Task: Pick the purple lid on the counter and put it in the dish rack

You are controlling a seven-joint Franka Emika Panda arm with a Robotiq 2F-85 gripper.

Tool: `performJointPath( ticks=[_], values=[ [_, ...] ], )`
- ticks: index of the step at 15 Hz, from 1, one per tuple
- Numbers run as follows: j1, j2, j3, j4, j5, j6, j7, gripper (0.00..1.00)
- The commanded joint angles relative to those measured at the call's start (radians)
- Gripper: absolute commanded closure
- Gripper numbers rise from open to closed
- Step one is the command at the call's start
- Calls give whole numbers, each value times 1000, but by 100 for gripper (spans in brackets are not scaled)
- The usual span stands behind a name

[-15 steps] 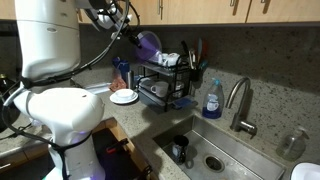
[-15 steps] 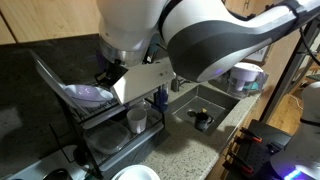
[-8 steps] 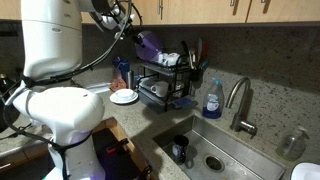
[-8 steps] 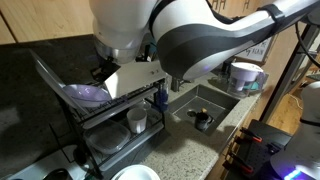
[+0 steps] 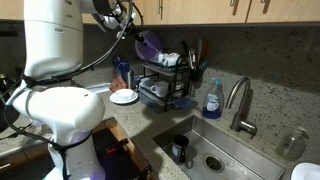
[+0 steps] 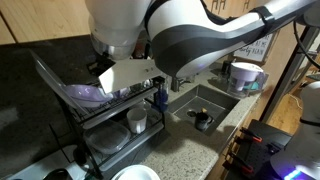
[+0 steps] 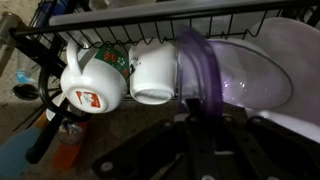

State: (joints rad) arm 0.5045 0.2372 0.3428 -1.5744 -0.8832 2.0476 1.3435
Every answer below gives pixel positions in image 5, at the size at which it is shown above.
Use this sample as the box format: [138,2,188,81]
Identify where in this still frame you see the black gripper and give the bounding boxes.
[120,21,158,52]

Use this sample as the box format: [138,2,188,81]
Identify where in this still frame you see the blue dish soap bottle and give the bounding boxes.
[201,78,225,120]

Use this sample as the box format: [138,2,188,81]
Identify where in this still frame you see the black spatula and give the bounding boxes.
[180,40,190,57]

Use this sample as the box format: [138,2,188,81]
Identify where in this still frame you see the stainless steel tumbler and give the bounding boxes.
[125,69,135,90]

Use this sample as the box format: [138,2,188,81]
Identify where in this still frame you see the plain white mug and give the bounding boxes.
[150,80,170,98]

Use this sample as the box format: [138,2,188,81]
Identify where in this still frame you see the orange plastic bag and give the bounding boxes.
[109,68,128,93]

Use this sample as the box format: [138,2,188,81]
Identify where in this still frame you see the small white bowl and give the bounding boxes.
[114,88,135,101]

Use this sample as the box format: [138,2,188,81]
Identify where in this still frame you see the red spatula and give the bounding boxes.
[201,39,210,64]

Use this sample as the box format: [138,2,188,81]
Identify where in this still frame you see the black utensil holder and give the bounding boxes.
[189,66,205,83]

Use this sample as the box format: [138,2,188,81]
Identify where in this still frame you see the white saucer plate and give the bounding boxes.
[109,90,139,105]

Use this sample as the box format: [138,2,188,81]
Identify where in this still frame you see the white flat tray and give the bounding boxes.
[84,82,112,95]

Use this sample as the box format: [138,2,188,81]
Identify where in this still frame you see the steel kitchen faucet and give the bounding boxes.
[224,76,258,138]

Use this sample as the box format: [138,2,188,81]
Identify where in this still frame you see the stainless steel sink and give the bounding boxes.
[152,114,286,180]

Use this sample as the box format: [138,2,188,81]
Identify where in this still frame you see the white round basin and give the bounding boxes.
[289,161,320,180]

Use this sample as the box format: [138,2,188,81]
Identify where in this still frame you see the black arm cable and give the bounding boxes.
[19,0,144,88]

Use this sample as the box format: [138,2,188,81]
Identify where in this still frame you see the black wire dish rack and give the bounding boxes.
[135,54,202,114]

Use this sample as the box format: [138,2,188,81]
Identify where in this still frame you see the wooden wall cabinets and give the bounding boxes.
[79,0,320,26]

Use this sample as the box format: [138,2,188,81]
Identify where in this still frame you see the black base plate with clamps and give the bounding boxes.
[91,128,154,180]

